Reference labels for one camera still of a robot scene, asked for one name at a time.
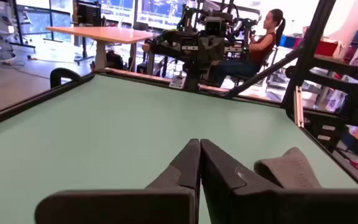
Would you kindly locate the person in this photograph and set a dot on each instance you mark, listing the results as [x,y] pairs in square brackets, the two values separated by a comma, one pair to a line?
[259,46]

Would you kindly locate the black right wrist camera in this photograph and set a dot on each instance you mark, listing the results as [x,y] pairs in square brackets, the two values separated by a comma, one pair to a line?
[215,26]

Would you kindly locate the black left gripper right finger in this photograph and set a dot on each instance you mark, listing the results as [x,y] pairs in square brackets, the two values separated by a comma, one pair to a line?
[228,193]

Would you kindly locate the wooden desk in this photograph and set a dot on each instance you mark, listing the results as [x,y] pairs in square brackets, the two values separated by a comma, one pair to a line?
[104,34]

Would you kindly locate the black table clamp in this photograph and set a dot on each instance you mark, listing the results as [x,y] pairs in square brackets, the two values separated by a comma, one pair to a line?
[54,77]

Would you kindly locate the green table mat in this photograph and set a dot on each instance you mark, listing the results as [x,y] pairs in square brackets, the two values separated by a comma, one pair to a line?
[104,130]

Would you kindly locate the red box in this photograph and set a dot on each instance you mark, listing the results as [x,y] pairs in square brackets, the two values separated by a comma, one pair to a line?
[325,48]

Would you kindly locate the grey towel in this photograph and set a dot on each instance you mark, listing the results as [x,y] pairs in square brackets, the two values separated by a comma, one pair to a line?
[287,169]

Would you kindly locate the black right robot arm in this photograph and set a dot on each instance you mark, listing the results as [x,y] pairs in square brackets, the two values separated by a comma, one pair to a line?
[172,43]

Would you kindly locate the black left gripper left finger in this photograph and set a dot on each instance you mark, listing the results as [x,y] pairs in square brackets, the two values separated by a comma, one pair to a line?
[166,202]

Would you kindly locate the silver frame bracket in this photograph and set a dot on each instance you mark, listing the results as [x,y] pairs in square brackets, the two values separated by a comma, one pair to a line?
[298,105]

